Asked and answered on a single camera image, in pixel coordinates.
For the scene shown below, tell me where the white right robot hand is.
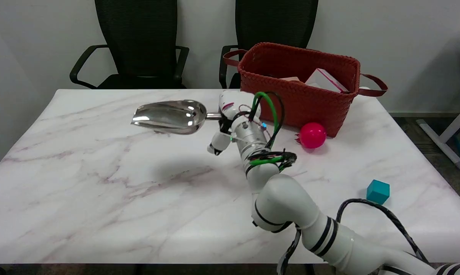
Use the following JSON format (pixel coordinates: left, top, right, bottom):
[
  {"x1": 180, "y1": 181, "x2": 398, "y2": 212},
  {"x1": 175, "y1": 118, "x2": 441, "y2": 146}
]
[{"x1": 208, "y1": 90, "x2": 258, "y2": 156}]

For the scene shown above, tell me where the stainless steel scoop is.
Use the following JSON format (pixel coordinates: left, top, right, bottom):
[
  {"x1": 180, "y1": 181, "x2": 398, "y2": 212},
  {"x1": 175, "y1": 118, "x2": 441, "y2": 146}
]
[{"x1": 131, "y1": 100, "x2": 223, "y2": 135}]

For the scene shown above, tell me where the red woven basket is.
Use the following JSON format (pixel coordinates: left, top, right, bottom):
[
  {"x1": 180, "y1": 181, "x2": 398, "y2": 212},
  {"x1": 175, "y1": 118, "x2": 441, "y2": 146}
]
[{"x1": 223, "y1": 42, "x2": 388, "y2": 138}]

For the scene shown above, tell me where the pink toy pomegranate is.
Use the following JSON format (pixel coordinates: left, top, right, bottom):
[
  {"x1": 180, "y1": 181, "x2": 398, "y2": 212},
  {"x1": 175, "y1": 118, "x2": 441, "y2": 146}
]
[{"x1": 294, "y1": 122, "x2": 327, "y2": 149}]

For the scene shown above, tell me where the black mesh office chair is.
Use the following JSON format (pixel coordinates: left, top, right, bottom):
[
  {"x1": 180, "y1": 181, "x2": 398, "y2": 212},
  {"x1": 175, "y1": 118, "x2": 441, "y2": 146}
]
[
  {"x1": 219, "y1": 0, "x2": 319, "y2": 89},
  {"x1": 69, "y1": 0, "x2": 190, "y2": 90}
]

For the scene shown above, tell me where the white pink box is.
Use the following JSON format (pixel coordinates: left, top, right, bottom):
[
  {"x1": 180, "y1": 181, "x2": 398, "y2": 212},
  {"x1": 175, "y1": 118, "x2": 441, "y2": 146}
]
[{"x1": 305, "y1": 68, "x2": 350, "y2": 94}]

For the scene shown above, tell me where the teal cube block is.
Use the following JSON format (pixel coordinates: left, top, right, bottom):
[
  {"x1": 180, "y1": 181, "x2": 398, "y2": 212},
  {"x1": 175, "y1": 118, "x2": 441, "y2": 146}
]
[{"x1": 366, "y1": 180, "x2": 391, "y2": 205}]

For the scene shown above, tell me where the white side desk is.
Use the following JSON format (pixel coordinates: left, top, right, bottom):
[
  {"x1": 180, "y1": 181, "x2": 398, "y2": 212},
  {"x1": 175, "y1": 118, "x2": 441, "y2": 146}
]
[{"x1": 416, "y1": 37, "x2": 460, "y2": 171}]

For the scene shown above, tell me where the green robot cable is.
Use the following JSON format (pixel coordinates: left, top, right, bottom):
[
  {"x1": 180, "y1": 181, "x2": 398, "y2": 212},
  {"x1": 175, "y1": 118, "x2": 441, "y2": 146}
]
[{"x1": 248, "y1": 92, "x2": 284, "y2": 167}]

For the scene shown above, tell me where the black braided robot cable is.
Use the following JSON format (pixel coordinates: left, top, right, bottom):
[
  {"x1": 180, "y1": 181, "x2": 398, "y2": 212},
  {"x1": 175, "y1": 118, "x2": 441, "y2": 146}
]
[{"x1": 336, "y1": 199, "x2": 430, "y2": 265}]

